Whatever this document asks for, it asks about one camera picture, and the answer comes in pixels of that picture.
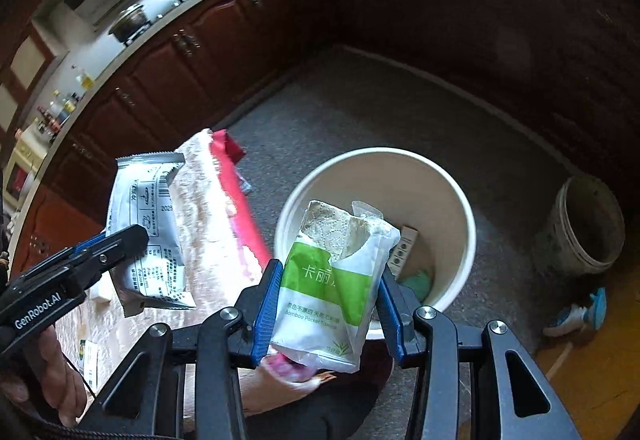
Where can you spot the brown clay pot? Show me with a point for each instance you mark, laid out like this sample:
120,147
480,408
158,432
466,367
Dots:
130,23

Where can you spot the person's left hand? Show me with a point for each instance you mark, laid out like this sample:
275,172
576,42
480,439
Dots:
61,386

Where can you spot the red sauce bottle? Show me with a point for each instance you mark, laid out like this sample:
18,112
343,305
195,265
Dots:
49,120

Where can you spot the yellow oil bottle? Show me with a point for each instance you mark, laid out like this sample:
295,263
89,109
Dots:
84,79

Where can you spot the dirty grey bucket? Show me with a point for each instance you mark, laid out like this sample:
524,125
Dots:
584,233

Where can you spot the blue white shoe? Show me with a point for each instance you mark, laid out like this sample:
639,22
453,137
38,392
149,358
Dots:
577,318

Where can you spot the cream microwave oven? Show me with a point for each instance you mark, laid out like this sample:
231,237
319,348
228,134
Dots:
25,160

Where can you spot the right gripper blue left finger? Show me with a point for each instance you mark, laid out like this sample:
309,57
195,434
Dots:
268,291

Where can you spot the grey printed foil pouch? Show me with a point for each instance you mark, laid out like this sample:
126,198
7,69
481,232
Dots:
140,195

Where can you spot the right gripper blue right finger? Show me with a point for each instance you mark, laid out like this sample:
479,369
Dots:
395,306

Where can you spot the rainbow medicine box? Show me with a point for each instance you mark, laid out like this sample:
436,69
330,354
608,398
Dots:
89,358

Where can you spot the green white tissue pack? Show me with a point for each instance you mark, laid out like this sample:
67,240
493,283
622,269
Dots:
330,284

